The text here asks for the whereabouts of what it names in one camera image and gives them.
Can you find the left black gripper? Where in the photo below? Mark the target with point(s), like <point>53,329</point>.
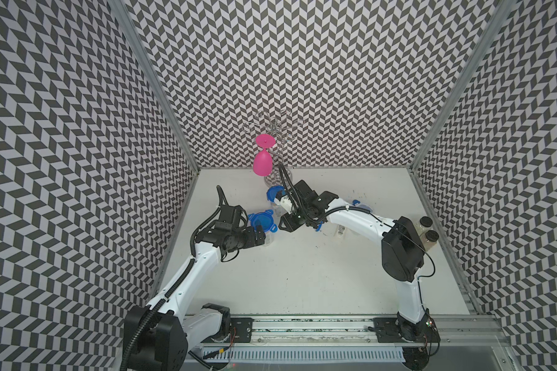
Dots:
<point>251,240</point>

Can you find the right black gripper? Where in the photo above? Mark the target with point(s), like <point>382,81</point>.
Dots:
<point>290,224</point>

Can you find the clear cup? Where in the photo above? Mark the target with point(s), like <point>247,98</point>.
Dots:
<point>276,209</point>
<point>269,239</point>

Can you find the blue lid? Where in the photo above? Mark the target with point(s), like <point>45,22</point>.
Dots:
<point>265,220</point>
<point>359,204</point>
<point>273,192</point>

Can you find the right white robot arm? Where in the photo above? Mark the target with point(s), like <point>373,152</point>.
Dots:
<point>402,252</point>

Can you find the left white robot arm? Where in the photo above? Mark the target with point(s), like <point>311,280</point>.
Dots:
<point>161,334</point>

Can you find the white bottle by cup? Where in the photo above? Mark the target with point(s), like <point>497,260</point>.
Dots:
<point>341,232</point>

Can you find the pink plastic wine glass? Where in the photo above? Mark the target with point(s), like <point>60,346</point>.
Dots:
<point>263,162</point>

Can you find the blue lid under cup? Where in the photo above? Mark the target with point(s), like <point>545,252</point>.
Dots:
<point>359,204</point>

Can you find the chrome glass holder stand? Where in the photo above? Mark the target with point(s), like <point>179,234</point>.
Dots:
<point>282,127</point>

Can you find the green herb spice jar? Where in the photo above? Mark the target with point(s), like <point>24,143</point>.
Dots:
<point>423,224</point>

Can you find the brown spice jar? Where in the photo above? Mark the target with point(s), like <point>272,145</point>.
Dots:
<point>429,239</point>

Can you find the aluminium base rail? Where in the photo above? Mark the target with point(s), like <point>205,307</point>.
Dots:
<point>363,331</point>

